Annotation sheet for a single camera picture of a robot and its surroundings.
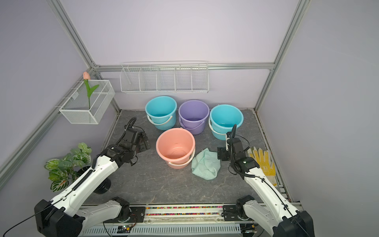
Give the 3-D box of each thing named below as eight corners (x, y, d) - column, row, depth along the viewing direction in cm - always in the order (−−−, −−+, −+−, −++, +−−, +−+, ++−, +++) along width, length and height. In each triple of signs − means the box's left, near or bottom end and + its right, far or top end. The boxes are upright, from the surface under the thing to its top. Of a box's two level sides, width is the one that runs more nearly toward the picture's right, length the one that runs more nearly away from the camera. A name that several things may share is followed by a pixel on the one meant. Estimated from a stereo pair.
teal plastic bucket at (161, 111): (148, 134, 108) (140, 118, 94) (153, 112, 122) (147, 96, 108) (177, 134, 108) (174, 118, 94) (179, 112, 122) (177, 95, 108)
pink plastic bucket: (158, 175, 88) (151, 162, 74) (163, 143, 102) (158, 128, 88) (195, 175, 88) (194, 162, 74) (195, 143, 102) (194, 128, 88)
